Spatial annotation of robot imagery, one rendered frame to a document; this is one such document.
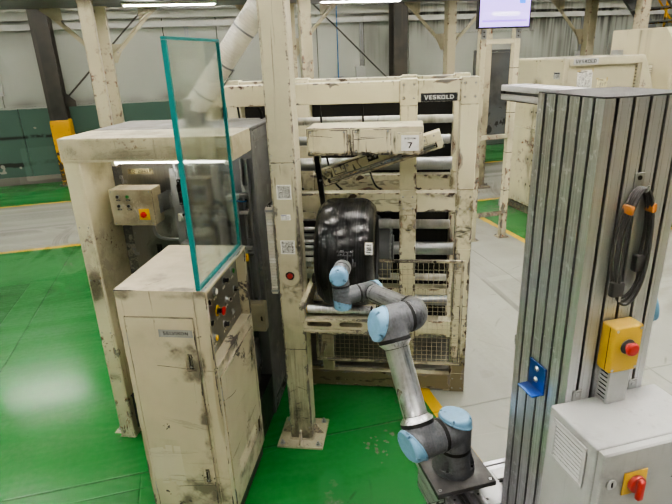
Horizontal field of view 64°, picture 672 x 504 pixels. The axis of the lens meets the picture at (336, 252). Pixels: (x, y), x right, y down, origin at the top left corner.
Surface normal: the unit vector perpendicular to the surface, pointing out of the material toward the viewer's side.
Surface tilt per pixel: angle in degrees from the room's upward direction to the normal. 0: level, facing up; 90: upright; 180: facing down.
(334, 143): 90
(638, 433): 0
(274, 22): 90
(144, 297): 90
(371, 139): 90
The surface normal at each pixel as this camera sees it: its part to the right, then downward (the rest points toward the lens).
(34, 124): 0.25, 0.32
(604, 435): -0.04, -0.94
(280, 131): -0.13, 0.35
